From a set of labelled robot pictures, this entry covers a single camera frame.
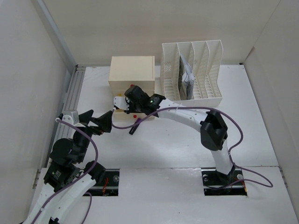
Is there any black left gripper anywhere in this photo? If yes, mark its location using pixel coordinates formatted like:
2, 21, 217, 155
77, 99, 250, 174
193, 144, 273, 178
73, 109, 112, 162

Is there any cream drawer cabinet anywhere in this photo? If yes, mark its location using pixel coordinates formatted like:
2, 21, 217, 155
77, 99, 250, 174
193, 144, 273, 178
108, 56, 156, 122

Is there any Canon guide booklet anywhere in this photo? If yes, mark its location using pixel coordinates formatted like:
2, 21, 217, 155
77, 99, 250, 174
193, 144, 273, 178
178, 54, 195, 100

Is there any purple cap black highlighter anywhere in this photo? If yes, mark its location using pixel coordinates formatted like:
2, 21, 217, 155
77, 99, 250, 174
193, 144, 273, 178
129, 118, 142, 135

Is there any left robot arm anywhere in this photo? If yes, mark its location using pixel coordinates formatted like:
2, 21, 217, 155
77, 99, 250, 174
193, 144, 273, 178
24, 110, 113, 224

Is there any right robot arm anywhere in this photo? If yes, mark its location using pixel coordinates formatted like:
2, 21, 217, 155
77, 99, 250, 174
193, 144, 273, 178
124, 85, 234, 184

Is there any white four-slot file organizer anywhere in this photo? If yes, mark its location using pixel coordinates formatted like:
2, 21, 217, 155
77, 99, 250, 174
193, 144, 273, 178
160, 40, 223, 107

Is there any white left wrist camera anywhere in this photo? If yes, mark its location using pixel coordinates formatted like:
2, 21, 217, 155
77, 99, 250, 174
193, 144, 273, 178
55, 110, 85, 127

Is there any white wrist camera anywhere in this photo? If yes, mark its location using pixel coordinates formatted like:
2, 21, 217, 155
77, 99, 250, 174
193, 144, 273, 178
55, 110, 85, 127
114, 96, 130, 111

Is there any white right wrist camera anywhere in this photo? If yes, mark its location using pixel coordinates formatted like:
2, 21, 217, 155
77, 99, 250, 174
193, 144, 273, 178
114, 96, 130, 111

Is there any aluminium frame rail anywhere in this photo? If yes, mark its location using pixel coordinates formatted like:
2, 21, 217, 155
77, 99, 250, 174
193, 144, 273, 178
35, 0, 86, 168

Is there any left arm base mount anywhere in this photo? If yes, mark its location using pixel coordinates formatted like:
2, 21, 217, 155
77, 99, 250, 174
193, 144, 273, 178
87, 169, 120, 196

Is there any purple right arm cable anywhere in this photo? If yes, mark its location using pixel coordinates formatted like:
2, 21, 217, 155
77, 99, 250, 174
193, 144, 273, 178
111, 106, 274, 188

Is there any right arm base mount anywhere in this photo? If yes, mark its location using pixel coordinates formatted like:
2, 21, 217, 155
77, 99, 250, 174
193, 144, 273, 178
201, 168, 247, 196

